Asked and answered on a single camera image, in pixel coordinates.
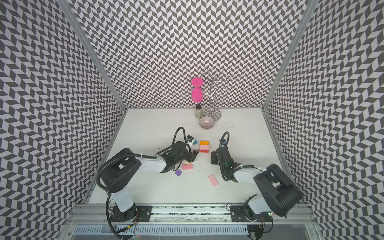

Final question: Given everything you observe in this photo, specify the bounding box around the pink half-round wood block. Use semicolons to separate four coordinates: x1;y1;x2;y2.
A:
200;145;210;151

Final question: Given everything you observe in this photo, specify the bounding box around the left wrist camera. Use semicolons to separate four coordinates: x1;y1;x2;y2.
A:
186;135;195;144

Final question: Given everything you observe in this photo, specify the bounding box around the metal base rail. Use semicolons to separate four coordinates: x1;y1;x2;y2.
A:
68;203;316;236

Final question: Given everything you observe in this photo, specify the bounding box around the pink lamp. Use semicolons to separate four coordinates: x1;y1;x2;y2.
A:
191;78;204;103

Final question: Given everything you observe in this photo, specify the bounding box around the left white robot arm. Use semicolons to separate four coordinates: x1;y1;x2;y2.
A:
96;141;199;222

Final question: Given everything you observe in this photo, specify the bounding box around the striped ceramic bowl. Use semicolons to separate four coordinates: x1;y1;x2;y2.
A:
199;116;215;130

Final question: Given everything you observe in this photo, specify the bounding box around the left corner metal post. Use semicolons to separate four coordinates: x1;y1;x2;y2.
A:
56;0;127;112

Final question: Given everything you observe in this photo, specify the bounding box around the purple wood cube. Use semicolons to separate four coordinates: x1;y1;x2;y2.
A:
175;170;182;177

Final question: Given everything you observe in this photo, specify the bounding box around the right corner metal post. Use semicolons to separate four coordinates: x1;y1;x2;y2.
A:
262;0;319;112

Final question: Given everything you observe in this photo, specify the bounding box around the pink rectangular wood block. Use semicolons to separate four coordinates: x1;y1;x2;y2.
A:
182;164;193;171

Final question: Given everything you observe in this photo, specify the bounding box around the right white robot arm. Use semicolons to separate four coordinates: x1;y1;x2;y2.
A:
211;147;304;221

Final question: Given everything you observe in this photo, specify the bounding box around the corner metal post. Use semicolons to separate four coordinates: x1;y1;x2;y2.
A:
56;0;127;112
262;0;319;112

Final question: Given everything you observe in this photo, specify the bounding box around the chrome wire stand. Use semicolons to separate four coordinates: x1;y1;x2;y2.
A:
201;67;235;122

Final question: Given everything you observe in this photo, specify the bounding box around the glass spice jar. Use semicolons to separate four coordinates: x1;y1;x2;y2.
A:
195;104;204;120

